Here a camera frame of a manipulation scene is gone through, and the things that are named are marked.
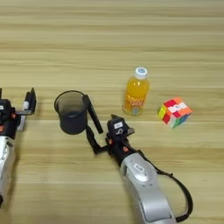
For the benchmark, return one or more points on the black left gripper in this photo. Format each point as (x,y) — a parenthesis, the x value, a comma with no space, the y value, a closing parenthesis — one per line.
(8,125)

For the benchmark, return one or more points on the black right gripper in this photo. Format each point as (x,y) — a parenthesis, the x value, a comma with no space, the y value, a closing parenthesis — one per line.
(118,148)

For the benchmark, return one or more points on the white marker black cap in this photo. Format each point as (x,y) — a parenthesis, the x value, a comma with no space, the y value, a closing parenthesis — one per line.
(21,122)

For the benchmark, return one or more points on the orange juice bottle white cap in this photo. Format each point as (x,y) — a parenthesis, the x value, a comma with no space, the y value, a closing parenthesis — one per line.
(135,90)

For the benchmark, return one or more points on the multicoloured puzzle cube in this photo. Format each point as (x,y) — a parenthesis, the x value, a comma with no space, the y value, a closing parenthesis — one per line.
(175,112)

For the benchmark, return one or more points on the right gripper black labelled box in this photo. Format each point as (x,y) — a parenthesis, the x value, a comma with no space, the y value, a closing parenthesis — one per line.
(118,126)

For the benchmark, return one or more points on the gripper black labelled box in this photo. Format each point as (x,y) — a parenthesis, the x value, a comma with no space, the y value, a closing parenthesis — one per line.
(118,126)
(3,108)

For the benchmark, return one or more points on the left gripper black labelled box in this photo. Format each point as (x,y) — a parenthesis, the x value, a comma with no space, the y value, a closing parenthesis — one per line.
(3,108)

